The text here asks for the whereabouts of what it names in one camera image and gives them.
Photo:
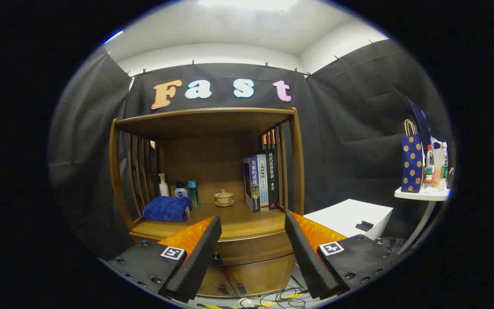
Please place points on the thick blue book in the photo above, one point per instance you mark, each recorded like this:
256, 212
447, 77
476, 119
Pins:
253, 184

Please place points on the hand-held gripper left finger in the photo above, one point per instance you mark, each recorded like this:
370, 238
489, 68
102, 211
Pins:
200, 262

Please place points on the wooden cabinet door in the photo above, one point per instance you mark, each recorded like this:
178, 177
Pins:
264, 274
212, 283

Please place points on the white box unit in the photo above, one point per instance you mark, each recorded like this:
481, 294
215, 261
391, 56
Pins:
345, 214

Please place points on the wooden countertop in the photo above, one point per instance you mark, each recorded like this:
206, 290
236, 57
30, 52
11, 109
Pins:
238, 219

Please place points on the blue folded towel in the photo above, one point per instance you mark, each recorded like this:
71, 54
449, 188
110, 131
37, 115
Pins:
167, 209

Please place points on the white blue lotion bottle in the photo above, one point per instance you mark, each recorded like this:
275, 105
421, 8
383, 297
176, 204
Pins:
181, 191

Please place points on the small black device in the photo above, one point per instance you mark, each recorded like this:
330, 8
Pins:
364, 225

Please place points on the person's white shoe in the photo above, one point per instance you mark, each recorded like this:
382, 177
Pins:
247, 303

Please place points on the light blue book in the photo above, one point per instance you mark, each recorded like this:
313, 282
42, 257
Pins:
263, 180

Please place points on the white pump bottle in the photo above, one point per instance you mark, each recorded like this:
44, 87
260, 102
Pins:
164, 188

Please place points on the blue polka dot gift bag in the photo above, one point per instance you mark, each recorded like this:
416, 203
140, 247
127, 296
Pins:
412, 165

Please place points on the yellow black floor tape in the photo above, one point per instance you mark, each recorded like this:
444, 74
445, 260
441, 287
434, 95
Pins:
272, 303

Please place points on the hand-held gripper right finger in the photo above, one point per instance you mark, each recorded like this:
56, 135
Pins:
307, 257

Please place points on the black book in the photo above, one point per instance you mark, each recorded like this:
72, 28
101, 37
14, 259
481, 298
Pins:
272, 176

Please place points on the teal bottle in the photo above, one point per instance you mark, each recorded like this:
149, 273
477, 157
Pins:
193, 193

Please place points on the green label clear bottle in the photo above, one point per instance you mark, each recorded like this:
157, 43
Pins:
444, 171

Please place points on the wooden drawer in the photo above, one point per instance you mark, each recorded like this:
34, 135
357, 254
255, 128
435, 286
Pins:
251, 248

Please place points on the dark blue paper bag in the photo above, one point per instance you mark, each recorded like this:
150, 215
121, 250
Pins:
420, 120

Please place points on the white side table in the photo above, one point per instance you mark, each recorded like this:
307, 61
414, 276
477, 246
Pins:
423, 194

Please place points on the beige lidded teacup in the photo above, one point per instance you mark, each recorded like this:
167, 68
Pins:
224, 198

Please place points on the wooden cabinet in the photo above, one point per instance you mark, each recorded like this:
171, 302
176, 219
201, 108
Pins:
204, 124

